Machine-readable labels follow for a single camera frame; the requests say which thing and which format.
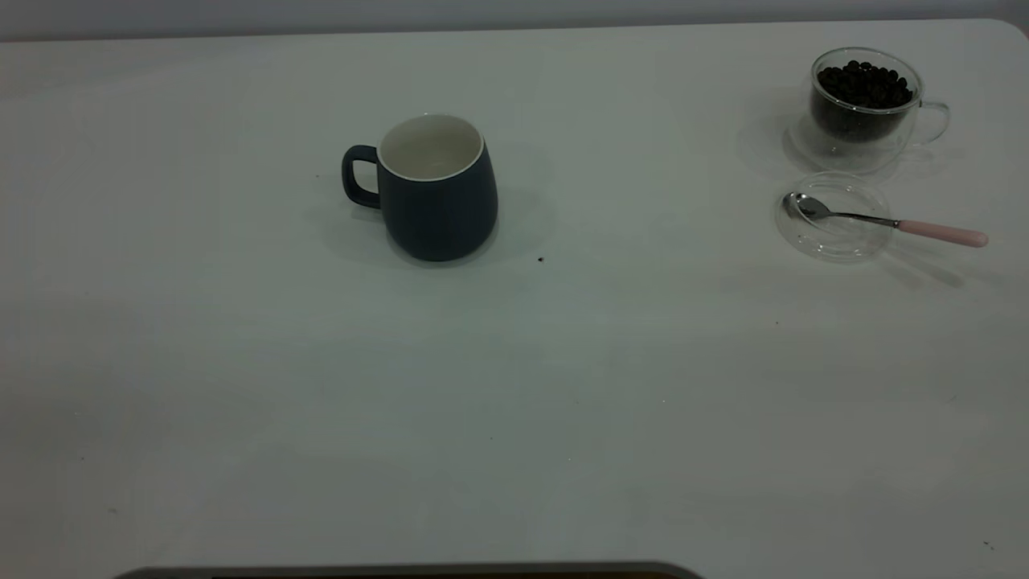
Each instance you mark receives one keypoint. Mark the dark blue-grey ceramic mug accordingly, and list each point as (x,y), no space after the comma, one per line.
(442,213)

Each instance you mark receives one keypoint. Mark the clear round glass lid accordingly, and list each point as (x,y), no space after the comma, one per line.
(836,245)

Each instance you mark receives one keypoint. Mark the pile of coffee beans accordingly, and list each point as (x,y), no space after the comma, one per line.
(864,88)

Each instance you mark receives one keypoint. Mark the clear double-wall glass cup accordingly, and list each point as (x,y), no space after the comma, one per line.
(856,153)

